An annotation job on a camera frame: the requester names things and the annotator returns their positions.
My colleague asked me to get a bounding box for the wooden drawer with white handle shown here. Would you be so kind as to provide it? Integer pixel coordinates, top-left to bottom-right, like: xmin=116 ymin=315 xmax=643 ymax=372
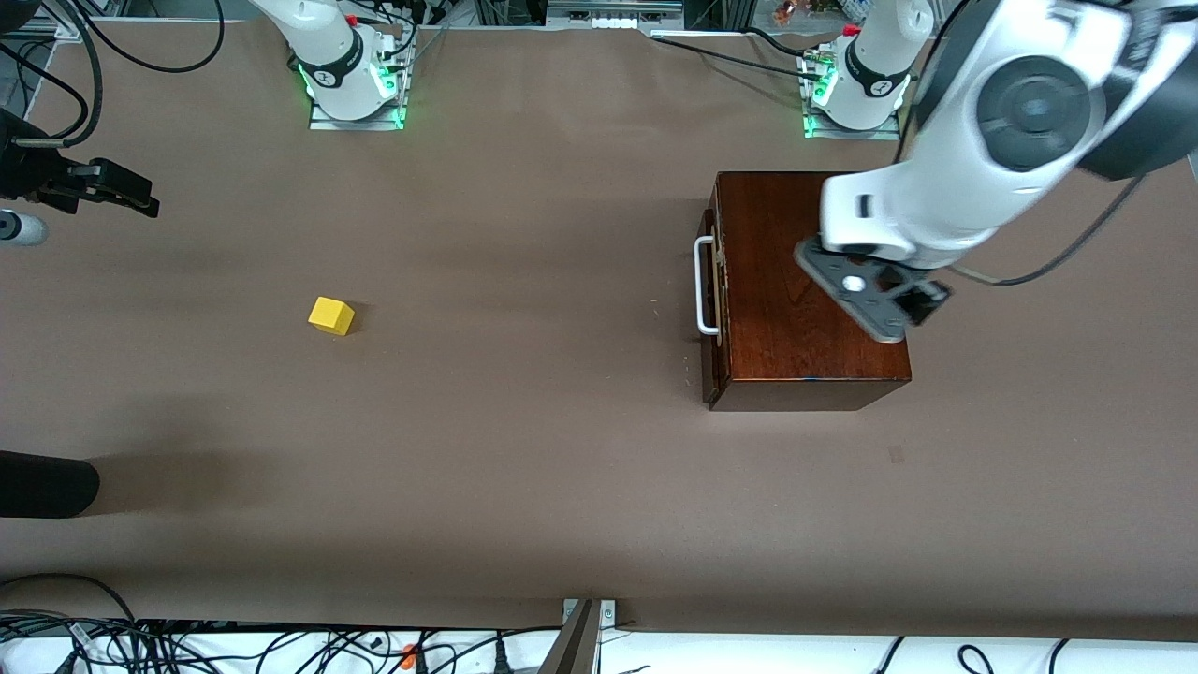
xmin=694 ymin=208 xmax=723 ymax=405

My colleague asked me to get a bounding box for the yellow block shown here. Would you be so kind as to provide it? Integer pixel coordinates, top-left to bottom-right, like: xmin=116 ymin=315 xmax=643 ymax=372
xmin=308 ymin=296 xmax=357 ymax=337

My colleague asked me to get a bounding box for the dark brown wooden cabinet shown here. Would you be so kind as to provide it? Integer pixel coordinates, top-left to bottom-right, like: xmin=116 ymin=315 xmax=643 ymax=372
xmin=709 ymin=170 xmax=913 ymax=413

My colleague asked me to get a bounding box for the black cylinder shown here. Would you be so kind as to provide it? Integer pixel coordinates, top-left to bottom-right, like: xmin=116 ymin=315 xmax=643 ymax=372
xmin=0 ymin=449 xmax=100 ymax=519

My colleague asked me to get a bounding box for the metal strip with white sockets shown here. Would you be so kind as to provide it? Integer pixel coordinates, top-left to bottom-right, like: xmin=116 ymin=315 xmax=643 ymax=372
xmin=546 ymin=0 xmax=686 ymax=31

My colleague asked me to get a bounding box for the brown table cover sheet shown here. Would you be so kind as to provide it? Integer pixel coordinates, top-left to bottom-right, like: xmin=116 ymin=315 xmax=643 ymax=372
xmin=0 ymin=17 xmax=1198 ymax=642

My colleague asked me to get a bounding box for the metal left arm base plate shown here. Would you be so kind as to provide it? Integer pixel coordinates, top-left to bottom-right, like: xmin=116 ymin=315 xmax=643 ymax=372
xmin=803 ymin=110 xmax=902 ymax=141

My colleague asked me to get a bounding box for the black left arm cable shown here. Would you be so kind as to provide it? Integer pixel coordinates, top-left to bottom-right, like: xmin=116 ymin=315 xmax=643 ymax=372
xmin=950 ymin=173 xmax=1150 ymax=287

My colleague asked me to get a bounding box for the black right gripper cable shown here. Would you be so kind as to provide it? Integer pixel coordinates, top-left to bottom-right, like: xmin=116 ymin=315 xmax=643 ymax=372
xmin=0 ymin=0 xmax=102 ymax=149

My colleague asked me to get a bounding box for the black looping cable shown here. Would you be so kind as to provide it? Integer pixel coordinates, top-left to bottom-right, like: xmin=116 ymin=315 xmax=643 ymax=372
xmin=70 ymin=0 xmax=226 ymax=74

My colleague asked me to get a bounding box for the aluminium frame profile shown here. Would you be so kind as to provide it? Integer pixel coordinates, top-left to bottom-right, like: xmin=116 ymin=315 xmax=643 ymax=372
xmin=0 ymin=17 xmax=90 ymax=43

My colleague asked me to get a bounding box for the short black table cable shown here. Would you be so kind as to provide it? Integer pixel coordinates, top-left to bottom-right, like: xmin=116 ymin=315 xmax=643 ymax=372
xmin=744 ymin=26 xmax=829 ymax=63

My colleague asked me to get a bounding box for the long black table cable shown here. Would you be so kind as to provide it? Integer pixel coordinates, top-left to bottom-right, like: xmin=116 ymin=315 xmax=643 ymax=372
xmin=650 ymin=34 xmax=825 ymax=83

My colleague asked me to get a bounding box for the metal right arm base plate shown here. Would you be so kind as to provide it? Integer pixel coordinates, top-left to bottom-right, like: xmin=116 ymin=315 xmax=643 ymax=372
xmin=309 ymin=94 xmax=407 ymax=132

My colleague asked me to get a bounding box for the black arched cable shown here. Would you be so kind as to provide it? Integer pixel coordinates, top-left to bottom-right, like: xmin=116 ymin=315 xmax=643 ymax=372
xmin=0 ymin=573 xmax=141 ymax=626

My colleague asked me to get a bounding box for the aluminium post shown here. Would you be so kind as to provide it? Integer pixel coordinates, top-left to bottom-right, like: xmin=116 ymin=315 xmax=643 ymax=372
xmin=538 ymin=599 xmax=600 ymax=674

